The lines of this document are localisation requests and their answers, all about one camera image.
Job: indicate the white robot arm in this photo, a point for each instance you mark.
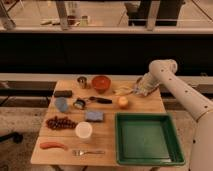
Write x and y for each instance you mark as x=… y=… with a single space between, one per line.
x=200 y=108

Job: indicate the red bowl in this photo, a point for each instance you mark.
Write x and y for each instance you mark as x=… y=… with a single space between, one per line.
x=101 y=83

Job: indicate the banana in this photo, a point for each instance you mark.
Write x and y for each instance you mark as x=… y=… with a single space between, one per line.
x=122 y=91

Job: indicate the yellow apple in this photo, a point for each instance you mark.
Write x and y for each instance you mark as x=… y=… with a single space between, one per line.
x=123 y=102

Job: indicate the small metal cup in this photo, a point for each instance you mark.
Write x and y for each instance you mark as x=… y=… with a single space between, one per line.
x=82 y=81

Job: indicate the blue sponge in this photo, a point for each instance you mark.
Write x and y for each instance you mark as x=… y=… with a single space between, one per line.
x=94 y=116

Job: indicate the small dark tin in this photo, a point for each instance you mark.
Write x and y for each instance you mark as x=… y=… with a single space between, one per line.
x=79 y=103

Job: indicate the blue cup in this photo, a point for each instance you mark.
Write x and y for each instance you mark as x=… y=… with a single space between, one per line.
x=61 y=104

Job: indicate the white plastic cup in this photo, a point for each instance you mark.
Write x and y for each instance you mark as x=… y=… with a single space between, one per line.
x=84 y=130

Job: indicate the black rectangular block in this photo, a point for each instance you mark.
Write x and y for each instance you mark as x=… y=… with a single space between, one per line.
x=63 y=93

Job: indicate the green plastic tray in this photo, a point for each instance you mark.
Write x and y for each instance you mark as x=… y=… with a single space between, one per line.
x=147 y=140

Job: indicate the bunch of red grapes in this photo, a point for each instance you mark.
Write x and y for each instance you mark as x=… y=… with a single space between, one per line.
x=60 y=123

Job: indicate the metal fork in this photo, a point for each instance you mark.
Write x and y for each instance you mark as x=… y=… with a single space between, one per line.
x=83 y=152

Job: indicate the orange carrot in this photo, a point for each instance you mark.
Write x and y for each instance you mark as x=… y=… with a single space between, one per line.
x=48 y=145

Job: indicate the black handled tool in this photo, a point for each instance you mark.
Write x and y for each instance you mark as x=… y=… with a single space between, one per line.
x=98 y=100

